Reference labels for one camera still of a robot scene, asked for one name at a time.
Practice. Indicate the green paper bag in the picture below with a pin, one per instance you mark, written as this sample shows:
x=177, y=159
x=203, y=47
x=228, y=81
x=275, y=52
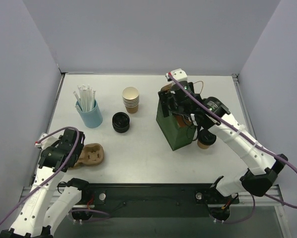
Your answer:
x=177, y=130

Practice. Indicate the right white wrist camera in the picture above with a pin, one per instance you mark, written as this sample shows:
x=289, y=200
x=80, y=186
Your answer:
x=177, y=74

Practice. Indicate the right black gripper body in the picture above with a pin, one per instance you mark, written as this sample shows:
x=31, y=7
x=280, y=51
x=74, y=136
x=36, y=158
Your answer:
x=165, y=99

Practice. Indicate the stack of paper cups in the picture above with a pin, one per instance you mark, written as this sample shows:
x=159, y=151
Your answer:
x=131, y=99

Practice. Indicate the brown cardboard cup carrier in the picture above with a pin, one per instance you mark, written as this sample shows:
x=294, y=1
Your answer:
x=91, y=155

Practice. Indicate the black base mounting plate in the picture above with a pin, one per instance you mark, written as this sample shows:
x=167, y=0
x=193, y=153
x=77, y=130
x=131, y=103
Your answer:
x=101, y=201

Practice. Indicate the brown paper coffee cup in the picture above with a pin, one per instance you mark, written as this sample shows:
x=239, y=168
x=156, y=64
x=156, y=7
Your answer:
x=203, y=145

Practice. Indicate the blue straw holder cup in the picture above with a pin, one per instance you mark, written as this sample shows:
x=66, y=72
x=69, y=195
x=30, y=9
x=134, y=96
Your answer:
x=91, y=119

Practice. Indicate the white wrapped straws bundle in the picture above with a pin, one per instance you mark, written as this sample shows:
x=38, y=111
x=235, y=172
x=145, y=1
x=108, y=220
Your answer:
x=85, y=98

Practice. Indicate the stack of black lids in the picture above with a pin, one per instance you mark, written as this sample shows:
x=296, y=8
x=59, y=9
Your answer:
x=121, y=122

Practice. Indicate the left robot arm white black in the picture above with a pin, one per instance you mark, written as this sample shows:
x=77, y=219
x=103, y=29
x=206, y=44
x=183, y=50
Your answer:
x=39, y=218

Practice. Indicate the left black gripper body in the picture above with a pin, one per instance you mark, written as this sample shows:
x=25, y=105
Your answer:
x=77, y=150

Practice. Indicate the black cup lid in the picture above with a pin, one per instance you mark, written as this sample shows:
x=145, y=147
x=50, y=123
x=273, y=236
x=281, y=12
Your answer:
x=206, y=138

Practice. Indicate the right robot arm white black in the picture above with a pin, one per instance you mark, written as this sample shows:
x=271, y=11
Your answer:
x=211, y=119

